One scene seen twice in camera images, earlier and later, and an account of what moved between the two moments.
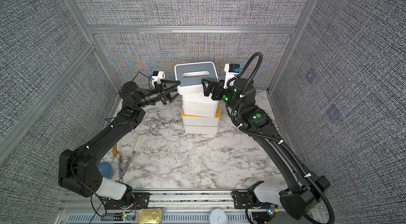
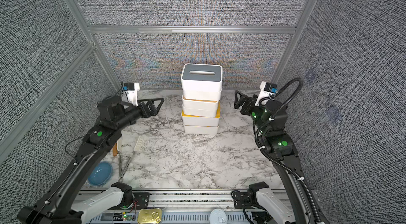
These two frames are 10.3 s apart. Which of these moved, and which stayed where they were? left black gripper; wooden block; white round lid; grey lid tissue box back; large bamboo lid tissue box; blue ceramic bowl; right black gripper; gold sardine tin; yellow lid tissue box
Moved: left black gripper; grey lid tissue box back; right black gripper
Stayed: white round lid; gold sardine tin; yellow lid tissue box; large bamboo lid tissue box; blue ceramic bowl; wooden block
